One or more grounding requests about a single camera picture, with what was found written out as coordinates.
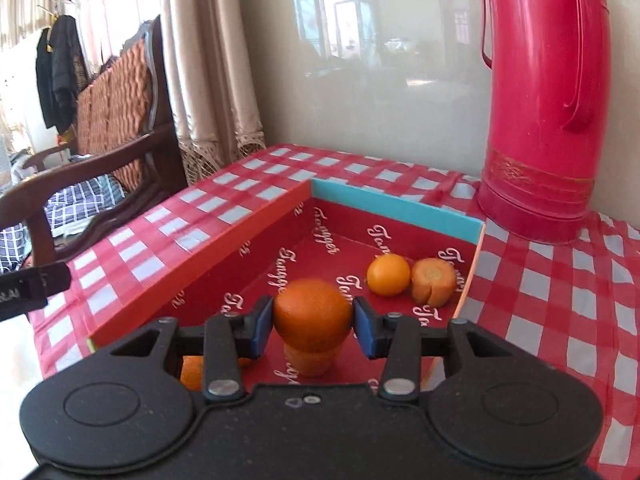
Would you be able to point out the red checked tablecloth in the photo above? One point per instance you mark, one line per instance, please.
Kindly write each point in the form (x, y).
(540, 300)

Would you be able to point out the beige lace curtain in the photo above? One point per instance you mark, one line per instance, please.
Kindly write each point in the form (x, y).
(215, 60)

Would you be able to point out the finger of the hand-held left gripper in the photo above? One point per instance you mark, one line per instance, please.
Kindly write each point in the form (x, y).
(35, 285)

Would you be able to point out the dark wooden armchair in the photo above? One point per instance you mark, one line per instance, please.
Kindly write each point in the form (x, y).
(100, 165)

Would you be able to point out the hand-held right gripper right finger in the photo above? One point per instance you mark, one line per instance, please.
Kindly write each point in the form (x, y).
(364, 334)

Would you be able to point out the orange patterned chair cushion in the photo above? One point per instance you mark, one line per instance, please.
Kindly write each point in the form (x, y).
(115, 110)

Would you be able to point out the blue checked cloth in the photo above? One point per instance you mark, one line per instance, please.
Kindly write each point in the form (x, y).
(85, 200)

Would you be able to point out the black padded jacket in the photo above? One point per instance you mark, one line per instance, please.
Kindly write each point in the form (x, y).
(65, 70)

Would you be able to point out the red printed cardboard box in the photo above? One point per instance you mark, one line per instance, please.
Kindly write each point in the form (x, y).
(225, 260)

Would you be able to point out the orange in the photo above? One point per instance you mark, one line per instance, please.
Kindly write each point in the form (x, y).
(312, 315)
(388, 274)
(192, 372)

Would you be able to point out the carrot piece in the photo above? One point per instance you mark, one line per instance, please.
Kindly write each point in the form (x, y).
(434, 280)

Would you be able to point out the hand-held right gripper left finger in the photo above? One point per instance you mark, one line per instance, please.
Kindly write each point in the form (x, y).
(262, 331)

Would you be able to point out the dark hanging coat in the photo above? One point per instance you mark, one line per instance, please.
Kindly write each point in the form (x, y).
(44, 80)

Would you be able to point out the red thermos jug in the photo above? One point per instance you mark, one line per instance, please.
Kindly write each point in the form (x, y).
(542, 110)

